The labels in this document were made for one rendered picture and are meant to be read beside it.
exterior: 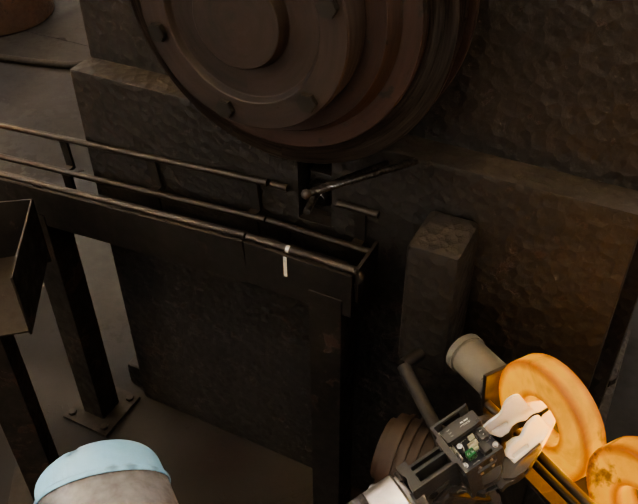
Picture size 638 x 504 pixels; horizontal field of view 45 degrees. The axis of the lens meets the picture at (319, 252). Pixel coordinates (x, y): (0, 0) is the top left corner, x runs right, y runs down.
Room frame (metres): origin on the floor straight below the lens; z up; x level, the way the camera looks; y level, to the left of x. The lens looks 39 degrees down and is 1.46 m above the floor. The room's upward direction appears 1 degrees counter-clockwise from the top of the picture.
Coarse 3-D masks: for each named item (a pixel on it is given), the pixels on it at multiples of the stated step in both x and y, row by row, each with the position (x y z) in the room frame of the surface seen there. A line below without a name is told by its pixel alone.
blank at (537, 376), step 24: (528, 360) 0.63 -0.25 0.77; (552, 360) 0.62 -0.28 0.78; (504, 384) 0.65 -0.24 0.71; (528, 384) 0.61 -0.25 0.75; (552, 384) 0.58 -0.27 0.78; (576, 384) 0.58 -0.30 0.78; (552, 408) 0.58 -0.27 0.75; (576, 408) 0.55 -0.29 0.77; (552, 432) 0.60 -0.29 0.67; (576, 432) 0.54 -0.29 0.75; (600, 432) 0.54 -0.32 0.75; (552, 456) 0.56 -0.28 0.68; (576, 456) 0.53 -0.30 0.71; (576, 480) 0.53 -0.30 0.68
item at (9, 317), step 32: (0, 224) 1.04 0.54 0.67; (32, 224) 1.01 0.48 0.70; (0, 256) 1.04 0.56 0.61; (32, 256) 0.96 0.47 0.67; (0, 288) 0.96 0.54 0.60; (32, 288) 0.92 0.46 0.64; (0, 320) 0.88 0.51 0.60; (32, 320) 0.87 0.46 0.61; (0, 352) 0.91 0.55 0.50; (0, 384) 0.91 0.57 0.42; (0, 416) 0.90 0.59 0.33; (32, 416) 0.92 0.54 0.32; (32, 448) 0.91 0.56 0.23; (32, 480) 0.91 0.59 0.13
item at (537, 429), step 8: (536, 416) 0.56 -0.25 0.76; (544, 416) 0.58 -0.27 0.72; (552, 416) 0.58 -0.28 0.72; (528, 424) 0.55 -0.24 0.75; (536, 424) 0.56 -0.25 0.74; (544, 424) 0.56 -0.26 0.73; (552, 424) 0.57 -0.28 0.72; (528, 432) 0.55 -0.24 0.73; (536, 432) 0.56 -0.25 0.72; (544, 432) 0.56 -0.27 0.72; (512, 440) 0.56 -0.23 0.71; (520, 440) 0.55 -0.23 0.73; (528, 440) 0.55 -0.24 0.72; (536, 440) 0.55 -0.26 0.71; (544, 440) 0.56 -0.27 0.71; (512, 448) 0.54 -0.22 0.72; (520, 448) 0.55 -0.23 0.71; (528, 448) 0.55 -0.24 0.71; (512, 456) 0.54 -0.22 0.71; (520, 456) 0.54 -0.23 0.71
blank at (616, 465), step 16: (608, 448) 0.50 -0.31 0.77; (624, 448) 0.49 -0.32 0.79; (592, 464) 0.51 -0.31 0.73; (608, 464) 0.50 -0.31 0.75; (624, 464) 0.48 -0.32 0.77; (592, 480) 0.51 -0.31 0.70; (608, 480) 0.49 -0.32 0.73; (624, 480) 0.48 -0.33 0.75; (592, 496) 0.50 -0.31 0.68; (608, 496) 0.48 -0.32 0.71; (624, 496) 0.48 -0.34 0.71
